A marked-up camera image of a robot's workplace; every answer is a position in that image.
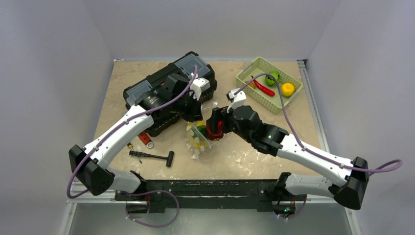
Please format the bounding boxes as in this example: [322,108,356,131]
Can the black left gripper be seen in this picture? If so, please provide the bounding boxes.
[171,90,203,122]

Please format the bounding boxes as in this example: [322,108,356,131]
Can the green toy pepper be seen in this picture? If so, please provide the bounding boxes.
[197,125,207,137]

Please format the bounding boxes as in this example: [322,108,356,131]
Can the red toy apple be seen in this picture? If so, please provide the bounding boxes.
[206,121,224,141]

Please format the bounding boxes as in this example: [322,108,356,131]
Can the yellow toy banana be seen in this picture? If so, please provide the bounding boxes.
[186,121,206,152]

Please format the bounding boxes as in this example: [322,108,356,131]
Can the clear zip top bag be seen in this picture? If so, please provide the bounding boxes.
[185,101,219,160]

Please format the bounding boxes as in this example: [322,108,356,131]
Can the orange toy fruit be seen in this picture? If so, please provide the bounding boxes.
[245,81,256,90]

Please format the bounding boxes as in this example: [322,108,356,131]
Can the red toy chili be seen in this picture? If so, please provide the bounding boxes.
[253,80,275,97]

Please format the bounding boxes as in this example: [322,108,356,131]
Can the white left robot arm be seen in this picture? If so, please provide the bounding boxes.
[67,74,211,200]

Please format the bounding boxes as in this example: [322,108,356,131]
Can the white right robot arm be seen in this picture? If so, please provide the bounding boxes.
[206,105,369,210]

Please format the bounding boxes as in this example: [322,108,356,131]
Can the black plastic toolbox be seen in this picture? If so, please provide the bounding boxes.
[123,51,217,137]

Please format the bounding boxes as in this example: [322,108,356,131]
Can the black rubber mallet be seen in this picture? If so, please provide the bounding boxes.
[136,151,175,167]

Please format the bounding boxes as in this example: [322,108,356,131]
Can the red adjustable wrench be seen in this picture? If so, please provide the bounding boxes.
[138,132,154,149]

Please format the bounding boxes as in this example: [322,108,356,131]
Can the green toy ball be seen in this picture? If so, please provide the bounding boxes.
[265,71,281,87]

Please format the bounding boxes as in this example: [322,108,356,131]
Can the yellow black screwdriver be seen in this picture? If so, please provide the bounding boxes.
[127,142,142,164]

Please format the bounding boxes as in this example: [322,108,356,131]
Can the yellow toy lemon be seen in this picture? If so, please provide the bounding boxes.
[280,83,296,98]

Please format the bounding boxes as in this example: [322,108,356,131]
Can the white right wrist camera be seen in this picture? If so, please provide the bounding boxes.
[227,89,247,113]

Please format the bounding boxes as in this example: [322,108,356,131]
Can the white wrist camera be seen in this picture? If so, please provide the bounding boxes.
[189,72,210,100]
[227,89,247,113]

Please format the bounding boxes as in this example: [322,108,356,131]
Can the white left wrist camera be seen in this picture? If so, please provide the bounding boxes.
[189,72,210,100]

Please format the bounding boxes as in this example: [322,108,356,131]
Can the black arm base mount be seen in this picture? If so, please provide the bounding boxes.
[115,172,306,215]

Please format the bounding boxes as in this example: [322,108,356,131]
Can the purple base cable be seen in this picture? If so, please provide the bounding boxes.
[125,189,180,228]

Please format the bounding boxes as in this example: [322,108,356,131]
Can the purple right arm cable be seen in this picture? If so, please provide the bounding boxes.
[233,73,403,173]

